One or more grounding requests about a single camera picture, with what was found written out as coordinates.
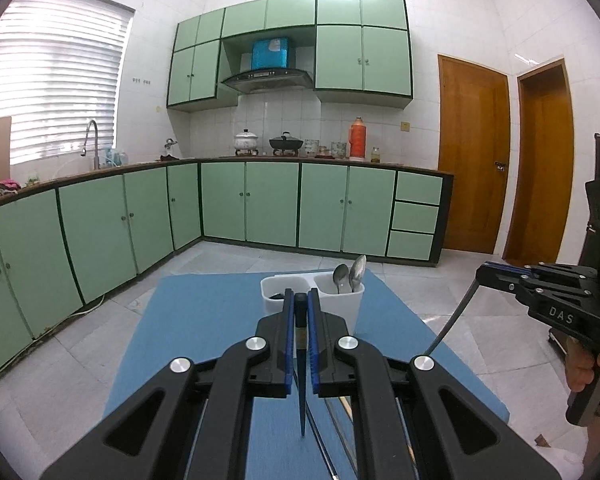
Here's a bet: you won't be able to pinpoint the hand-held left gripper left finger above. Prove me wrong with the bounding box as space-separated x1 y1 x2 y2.
40 287 297 480

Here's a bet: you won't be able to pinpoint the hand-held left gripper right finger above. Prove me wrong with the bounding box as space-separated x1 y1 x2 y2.
307 287 561 480

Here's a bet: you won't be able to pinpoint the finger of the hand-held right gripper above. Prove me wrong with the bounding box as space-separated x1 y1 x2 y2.
484 261 600 285
476 265 548 311

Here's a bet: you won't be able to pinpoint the white utensil holder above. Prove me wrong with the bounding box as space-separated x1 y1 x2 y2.
260 270 366 336

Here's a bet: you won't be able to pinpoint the dark navy chopstick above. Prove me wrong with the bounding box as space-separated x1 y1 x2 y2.
307 402 339 478
296 294 308 436

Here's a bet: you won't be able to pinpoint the small metal spoon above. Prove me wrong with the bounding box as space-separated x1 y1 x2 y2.
332 263 351 295

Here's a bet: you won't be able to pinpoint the large metal spoon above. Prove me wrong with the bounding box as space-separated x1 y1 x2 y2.
348 254 367 293

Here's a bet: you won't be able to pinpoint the person's right hand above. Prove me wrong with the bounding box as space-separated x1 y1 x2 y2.
566 342 600 393

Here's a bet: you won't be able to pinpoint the blue tablecloth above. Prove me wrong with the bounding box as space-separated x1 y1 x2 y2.
102 270 511 480

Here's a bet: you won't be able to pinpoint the green cabinet drawer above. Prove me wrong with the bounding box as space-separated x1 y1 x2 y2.
395 171 443 206
386 230 435 261
391 201 438 234

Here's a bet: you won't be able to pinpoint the wooden door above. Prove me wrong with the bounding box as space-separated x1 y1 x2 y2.
502 58 576 266
437 54 511 256

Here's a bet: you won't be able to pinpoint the green base cabinets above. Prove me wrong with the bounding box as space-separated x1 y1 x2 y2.
0 157 455 386

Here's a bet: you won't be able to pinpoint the black wok with lid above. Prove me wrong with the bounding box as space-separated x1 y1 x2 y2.
268 131 306 152

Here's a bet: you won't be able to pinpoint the orange thermos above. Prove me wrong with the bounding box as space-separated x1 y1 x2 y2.
348 116 368 162

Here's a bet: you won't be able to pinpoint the range hood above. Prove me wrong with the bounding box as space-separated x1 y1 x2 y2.
220 68 315 95

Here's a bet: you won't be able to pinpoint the metal kitchen faucet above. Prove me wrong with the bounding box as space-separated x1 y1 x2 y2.
80 120 101 171

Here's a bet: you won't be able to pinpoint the white window blinds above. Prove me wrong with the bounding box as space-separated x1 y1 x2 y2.
0 0 136 168

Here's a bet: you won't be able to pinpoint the white power cable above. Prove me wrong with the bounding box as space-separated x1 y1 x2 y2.
72 292 106 317

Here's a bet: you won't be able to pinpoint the green wall cabinets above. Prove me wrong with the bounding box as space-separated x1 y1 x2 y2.
166 0 415 112

